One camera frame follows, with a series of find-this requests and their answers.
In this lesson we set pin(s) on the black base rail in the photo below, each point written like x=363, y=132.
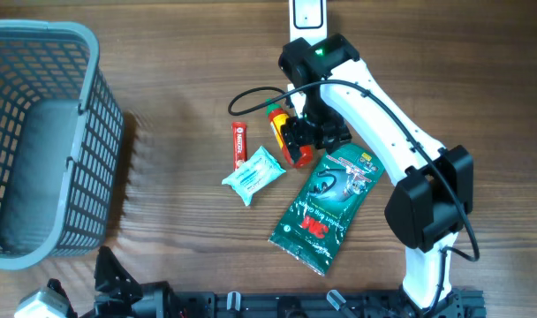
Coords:
x=390, y=303

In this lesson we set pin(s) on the mint green wipes packet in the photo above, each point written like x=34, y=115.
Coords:
x=257, y=172

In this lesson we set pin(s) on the white barcode scanner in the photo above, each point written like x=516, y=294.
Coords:
x=308, y=20

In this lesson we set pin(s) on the red Nescafe stick sachet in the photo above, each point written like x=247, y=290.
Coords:
x=239, y=144

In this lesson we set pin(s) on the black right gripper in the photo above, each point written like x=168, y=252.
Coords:
x=295, y=136

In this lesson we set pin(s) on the red sauce bottle green cap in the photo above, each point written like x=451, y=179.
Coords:
x=280, y=121

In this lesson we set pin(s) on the grey plastic shopping basket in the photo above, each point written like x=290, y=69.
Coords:
x=61, y=131

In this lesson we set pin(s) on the green 3M gloves packet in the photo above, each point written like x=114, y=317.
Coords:
x=313, y=228

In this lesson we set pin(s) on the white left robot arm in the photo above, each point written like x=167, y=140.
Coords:
x=158, y=301

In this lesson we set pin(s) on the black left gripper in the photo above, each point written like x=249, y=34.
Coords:
x=125, y=291

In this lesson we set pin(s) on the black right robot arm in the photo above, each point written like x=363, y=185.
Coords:
x=433, y=185

